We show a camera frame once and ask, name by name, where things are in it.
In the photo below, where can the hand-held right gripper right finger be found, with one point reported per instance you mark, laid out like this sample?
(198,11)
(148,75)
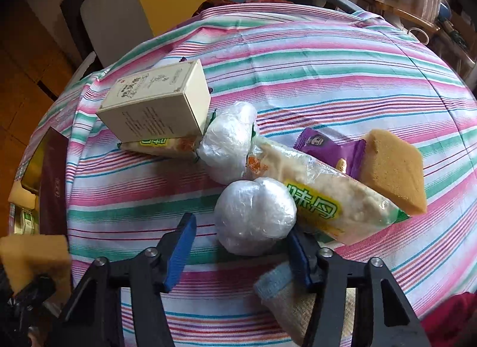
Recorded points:
(299,261)

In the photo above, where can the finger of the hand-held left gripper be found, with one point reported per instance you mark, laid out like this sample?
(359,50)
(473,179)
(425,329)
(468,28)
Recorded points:
(35,287)

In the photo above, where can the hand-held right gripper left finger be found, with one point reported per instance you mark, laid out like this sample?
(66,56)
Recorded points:
(182,250)

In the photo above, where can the yellow sponge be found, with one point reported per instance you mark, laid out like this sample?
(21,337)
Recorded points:
(35,257)
(395,171)

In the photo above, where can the white plastic-wrapped ball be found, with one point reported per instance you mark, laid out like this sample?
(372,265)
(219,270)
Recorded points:
(227,142)
(255,216)

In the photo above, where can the blue and beige cloth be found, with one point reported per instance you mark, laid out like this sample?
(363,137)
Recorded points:
(283,294)

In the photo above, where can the long green-label snack packet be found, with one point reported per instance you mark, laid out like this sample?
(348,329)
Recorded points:
(335,197)

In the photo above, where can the small green-label snack packet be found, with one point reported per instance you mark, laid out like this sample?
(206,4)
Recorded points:
(164,145)

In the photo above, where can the dark red box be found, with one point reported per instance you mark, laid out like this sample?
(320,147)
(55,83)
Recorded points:
(48,175)

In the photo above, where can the purple snack packet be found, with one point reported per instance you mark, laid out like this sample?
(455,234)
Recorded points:
(328,147)

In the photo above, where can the cream cardboard box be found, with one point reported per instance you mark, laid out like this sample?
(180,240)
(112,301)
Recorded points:
(156,102)

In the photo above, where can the striped bed sheet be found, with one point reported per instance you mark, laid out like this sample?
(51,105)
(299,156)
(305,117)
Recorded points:
(316,78)

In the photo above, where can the grey panel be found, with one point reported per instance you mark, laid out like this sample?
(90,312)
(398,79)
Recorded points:
(115,26)

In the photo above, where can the dark red cloth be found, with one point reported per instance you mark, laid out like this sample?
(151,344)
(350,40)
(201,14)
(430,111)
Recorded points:
(242,2)

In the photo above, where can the wooden desk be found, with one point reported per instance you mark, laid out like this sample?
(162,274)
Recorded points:
(387,4)

